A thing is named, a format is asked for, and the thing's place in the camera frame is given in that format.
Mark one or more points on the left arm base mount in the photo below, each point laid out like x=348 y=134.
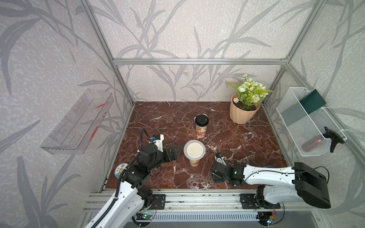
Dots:
x=155 y=201

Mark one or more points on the dark red item in basket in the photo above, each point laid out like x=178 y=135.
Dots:
x=312 y=144

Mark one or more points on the black wall clamp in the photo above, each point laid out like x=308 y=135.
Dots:
x=334 y=137

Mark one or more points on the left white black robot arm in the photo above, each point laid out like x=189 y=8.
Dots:
x=131 y=195

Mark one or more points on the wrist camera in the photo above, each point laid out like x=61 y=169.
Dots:
x=220 y=158
x=158 y=141

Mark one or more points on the black cup lid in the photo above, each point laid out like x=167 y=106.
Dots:
x=201 y=120

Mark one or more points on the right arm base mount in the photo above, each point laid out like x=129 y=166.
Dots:
x=252 y=201

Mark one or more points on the pink ribbed flower pot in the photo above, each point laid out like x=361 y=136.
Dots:
x=240 y=116

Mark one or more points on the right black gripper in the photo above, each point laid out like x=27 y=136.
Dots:
x=215 y=180

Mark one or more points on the green white artificial flowers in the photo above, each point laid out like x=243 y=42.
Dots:
x=249 y=93

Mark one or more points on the dark green card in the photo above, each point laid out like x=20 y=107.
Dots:
x=312 y=102

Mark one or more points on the round leak-proof paper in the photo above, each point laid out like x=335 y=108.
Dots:
x=194 y=150

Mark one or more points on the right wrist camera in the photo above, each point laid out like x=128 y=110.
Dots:
x=220 y=158

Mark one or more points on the white wire mesh basket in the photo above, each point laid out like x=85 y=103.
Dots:
x=303 y=127

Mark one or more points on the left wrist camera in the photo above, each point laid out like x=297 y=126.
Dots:
x=158 y=141

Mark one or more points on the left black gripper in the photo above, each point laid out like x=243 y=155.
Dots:
x=173 y=156

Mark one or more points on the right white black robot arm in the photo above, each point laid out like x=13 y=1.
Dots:
x=276 y=185

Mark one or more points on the clear acrylic wall shelf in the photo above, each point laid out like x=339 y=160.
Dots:
x=78 y=127

